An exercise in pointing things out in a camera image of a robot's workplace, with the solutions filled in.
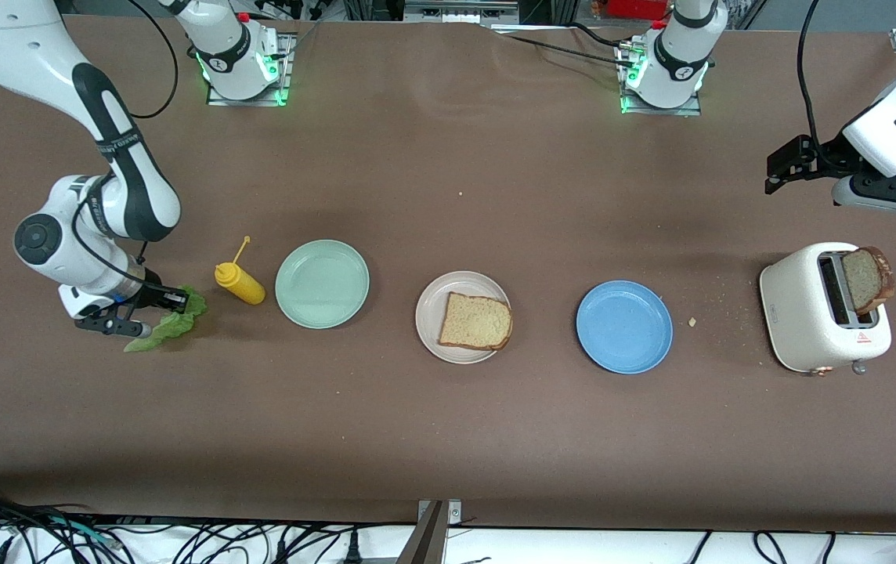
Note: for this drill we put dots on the aluminium frame beam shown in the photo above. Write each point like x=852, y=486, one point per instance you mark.
x=460, y=12

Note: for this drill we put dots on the blue plate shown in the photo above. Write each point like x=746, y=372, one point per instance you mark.
x=624, y=327

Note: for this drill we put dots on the metal corner bracket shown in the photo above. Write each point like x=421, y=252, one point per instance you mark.
x=454, y=513

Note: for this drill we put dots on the beige plate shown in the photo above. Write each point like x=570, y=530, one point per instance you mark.
x=432, y=313

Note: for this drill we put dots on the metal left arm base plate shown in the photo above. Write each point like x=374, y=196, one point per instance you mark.
x=659, y=111

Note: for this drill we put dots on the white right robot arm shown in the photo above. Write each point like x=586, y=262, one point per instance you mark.
x=64, y=243

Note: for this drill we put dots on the green lettuce leaf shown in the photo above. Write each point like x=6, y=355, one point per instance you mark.
x=170, y=323

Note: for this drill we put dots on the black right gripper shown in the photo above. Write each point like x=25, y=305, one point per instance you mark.
x=153, y=294

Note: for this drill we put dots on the dark crust bread slice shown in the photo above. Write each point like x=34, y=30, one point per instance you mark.
x=863, y=282

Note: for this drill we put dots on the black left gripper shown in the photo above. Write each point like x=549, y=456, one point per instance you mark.
x=825, y=153

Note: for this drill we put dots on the red box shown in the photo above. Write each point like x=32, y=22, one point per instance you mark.
x=636, y=8

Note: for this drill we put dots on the light brown bread slice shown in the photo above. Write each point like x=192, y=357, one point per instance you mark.
x=475, y=321

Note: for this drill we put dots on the black power plug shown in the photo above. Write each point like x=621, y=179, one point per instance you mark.
x=352, y=552

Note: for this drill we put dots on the mint green plate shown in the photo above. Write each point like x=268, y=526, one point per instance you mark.
x=323, y=283

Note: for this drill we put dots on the dark metal frame bar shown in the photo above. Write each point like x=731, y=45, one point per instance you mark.
x=424, y=544

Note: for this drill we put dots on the cream white toaster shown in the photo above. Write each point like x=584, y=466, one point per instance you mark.
x=796, y=313

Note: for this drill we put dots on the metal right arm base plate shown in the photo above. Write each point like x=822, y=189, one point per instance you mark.
x=248, y=102

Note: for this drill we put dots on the yellow mustard squeeze bottle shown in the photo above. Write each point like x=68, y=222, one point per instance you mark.
x=244, y=288

